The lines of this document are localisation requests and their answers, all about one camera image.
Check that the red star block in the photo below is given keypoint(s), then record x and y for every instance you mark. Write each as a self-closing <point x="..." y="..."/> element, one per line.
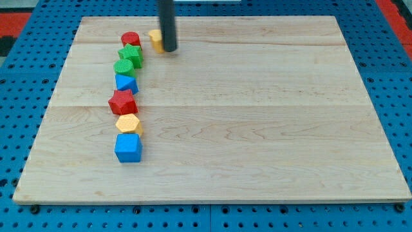
<point x="123" y="102"/>

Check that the green star block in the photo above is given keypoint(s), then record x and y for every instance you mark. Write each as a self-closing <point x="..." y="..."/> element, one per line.
<point x="132" y="53"/>

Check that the light wooden board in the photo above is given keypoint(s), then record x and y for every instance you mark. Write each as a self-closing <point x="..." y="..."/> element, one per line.
<point x="248" y="110"/>

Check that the yellow hexagon block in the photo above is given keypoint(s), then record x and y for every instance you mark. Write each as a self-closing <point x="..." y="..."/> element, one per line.
<point x="129" y="123"/>

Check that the blue cube block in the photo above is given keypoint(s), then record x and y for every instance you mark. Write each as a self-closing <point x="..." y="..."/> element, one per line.
<point x="128" y="147"/>

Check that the blue triangle block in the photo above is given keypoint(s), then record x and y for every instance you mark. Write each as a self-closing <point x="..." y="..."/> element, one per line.
<point x="124" y="83"/>

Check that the yellow block behind rod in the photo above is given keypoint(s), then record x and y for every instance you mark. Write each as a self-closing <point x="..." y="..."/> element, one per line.
<point x="156" y="40"/>

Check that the green cylinder block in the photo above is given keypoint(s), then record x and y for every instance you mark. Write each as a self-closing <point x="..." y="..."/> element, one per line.
<point x="124" y="67"/>

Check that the red cylinder block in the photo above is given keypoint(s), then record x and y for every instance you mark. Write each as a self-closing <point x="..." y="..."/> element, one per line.
<point x="131" y="38"/>

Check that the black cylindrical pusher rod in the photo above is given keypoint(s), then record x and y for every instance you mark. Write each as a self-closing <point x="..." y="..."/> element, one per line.
<point x="166" y="13"/>

